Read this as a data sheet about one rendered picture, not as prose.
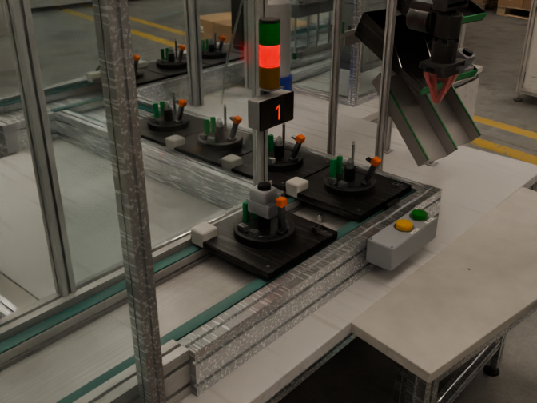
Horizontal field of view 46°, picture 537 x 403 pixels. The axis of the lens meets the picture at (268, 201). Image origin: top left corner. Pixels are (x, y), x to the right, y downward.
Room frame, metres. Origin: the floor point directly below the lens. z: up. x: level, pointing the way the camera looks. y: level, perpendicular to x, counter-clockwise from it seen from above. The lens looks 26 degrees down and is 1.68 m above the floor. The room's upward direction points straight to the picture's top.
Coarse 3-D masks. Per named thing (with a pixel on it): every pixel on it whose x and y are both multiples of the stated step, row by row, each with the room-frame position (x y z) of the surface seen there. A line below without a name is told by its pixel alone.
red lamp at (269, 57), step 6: (264, 48) 1.44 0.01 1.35; (270, 48) 1.43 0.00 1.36; (276, 48) 1.44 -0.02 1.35; (264, 54) 1.44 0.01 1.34; (270, 54) 1.43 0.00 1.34; (276, 54) 1.44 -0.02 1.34; (264, 60) 1.44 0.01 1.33; (270, 60) 1.43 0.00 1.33; (276, 60) 1.44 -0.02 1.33; (264, 66) 1.44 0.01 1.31; (270, 66) 1.43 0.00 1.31; (276, 66) 1.44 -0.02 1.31
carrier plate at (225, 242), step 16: (224, 224) 1.31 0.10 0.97; (304, 224) 1.31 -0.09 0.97; (208, 240) 1.24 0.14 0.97; (224, 240) 1.24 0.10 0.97; (304, 240) 1.24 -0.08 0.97; (320, 240) 1.24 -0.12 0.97; (224, 256) 1.18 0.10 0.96; (240, 256) 1.17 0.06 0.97; (256, 256) 1.17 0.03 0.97; (272, 256) 1.17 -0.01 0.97; (288, 256) 1.17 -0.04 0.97; (304, 256) 1.19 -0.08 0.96; (256, 272) 1.12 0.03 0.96; (272, 272) 1.11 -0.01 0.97
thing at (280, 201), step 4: (280, 196) 1.25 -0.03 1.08; (276, 200) 1.23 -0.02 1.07; (280, 200) 1.22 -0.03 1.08; (284, 200) 1.23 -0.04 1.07; (272, 204) 1.24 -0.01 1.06; (276, 204) 1.23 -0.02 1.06; (280, 204) 1.22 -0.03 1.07; (284, 204) 1.23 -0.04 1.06; (280, 208) 1.23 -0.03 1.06; (284, 208) 1.23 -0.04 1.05; (280, 212) 1.23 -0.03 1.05; (284, 212) 1.23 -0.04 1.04; (280, 216) 1.23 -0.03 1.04; (284, 216) 1.23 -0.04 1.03; (280, 220) 1.23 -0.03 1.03; (284, 220) 1.23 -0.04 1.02; (280, 224) 1.23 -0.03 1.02; (284, 224) 1.23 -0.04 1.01; (280, 228) 1.23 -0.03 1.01; (284, 228) 1.23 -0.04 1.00
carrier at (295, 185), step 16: (352, 144) 1.58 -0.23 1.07; (336, 160) 1.56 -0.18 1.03; (352, 160) 1.52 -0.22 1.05; (320, 176) 1.59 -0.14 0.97; (336, 176) 1.54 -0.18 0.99; (352, 176) 1.51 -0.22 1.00; (288, 192) 1.51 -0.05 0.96; (304, 192) 1.49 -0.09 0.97; (320, 192) 1.49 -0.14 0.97; (336, 192) 1.47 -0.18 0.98; (352, 192) 1.45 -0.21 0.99; (368, 192) 1.47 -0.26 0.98; (384, 192) 1.49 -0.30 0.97; (400, 192) 1.49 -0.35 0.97; (336, 208) 1.40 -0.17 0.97; (352, 208) 1.39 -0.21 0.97; (368, 208) 1.39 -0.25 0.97
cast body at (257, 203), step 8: (264, 184) 1.27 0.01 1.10; (256, 192) 1.25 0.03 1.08; (264, 192) 1.25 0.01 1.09; (272, 192) 1.26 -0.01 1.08; (248, 200) 1.27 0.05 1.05; (256, 200) 1.25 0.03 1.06; (264, 200) 1.24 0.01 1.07; (272, 200) 1.26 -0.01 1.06; (248, 208) 1.27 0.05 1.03; (256, 208) 1.25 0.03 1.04; (264, 208) 1.24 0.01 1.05; (272, 208) 1.24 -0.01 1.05; (264, 216) 1.24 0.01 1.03; (272, 216) 1.24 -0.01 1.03
